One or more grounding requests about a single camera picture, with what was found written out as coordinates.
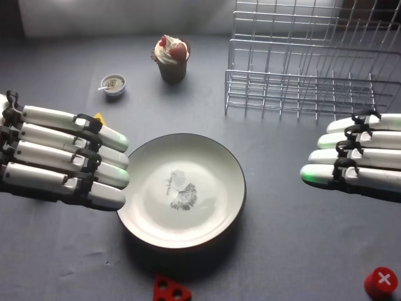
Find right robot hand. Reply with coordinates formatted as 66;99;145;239
299;109;401;201

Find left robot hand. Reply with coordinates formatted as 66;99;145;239
0;90;130;211

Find white plate single ginkgo print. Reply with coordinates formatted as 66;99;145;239
116;133;247;248

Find white plate paired ginkgo prints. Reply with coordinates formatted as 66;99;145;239
118;200;247;253

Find small white sauce bowl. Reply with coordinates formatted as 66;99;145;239
100;73;127;100

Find red cylinder white cross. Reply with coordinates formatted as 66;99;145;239
363;267;398;297

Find toy cupcake with cream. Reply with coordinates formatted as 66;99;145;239
150;34;192;84

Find red triangle block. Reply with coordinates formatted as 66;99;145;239
152;274;192;301

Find silver wire dish rack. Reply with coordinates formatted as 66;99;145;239
224;0;401;122

